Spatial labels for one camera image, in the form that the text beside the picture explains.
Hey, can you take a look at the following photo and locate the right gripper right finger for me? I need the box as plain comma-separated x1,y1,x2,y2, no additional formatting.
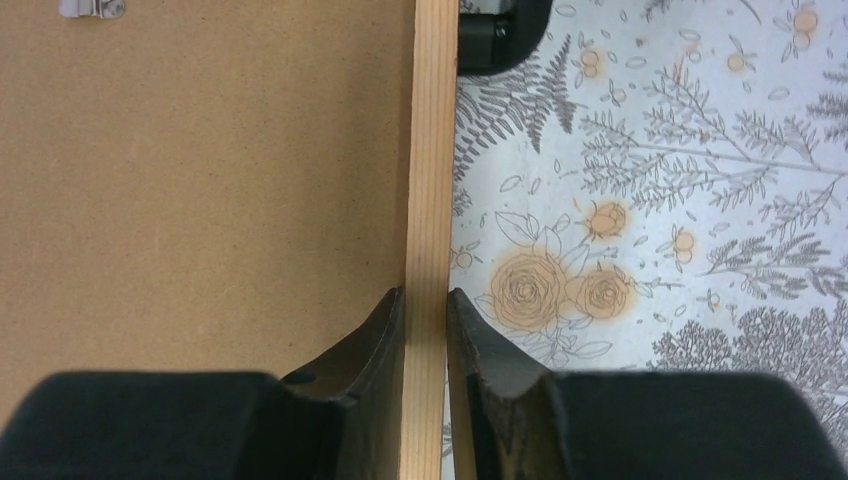
446,288,554,479

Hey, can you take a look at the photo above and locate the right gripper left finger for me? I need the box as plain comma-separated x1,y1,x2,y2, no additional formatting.
280,287,405,479

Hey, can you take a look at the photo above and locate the brown cardboard backing board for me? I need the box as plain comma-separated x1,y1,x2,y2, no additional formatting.
1,1,414,417

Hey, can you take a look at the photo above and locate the black poker chip case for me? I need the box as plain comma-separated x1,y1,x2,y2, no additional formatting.
457,0,553,77

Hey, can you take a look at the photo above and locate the orange wooden picture frame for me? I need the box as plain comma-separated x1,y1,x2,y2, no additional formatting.
398,1,459,479

